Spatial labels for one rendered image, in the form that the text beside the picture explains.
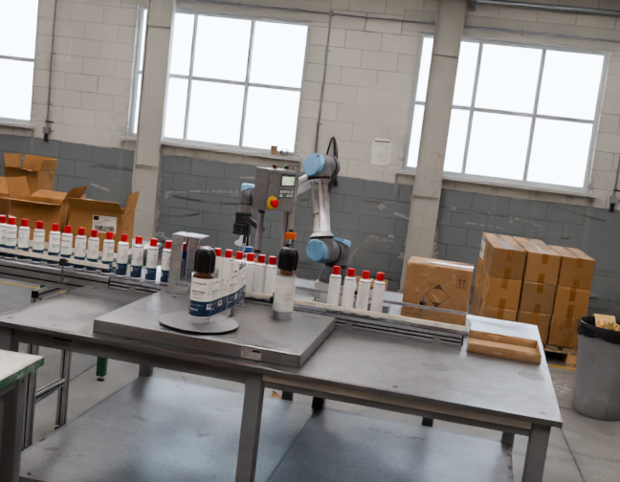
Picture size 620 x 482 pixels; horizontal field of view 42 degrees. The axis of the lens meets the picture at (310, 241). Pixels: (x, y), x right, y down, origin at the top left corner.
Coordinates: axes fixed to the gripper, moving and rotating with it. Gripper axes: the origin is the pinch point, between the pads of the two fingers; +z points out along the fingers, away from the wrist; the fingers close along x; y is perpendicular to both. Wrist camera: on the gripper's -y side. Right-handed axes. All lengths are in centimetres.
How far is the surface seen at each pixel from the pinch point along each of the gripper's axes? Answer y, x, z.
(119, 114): 270, -487, -59
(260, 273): -21, 63, -1
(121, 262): 46, 58, 4
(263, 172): -17, 59, -46
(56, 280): 77, 59, 18
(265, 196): -19, 61, -35
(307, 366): -56, 137, 17
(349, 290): -63, 66, 1
